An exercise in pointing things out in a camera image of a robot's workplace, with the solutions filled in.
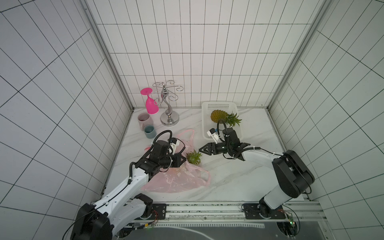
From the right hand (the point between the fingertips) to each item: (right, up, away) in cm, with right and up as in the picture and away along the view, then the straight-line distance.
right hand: (203, 146), depth 85 cm
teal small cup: (-35, +7, +13) cm, 38 cm away
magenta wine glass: (-35, +25, +17) cm, 46 cm away
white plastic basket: (+5, +25, +26) cm, 36 cm away
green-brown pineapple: (+20, +16, +10) cm, 27 cm away
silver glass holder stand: (-24, +17, +26) cm, 39 cm away
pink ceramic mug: (-41, +16, +21) cm, 49 cm away
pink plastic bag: (-10, -15, -9) cm, 20 cm away
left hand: (-11, -7, -7) cm, 15 cm away
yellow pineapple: (-5, -6, -1) cm, 8 cm away
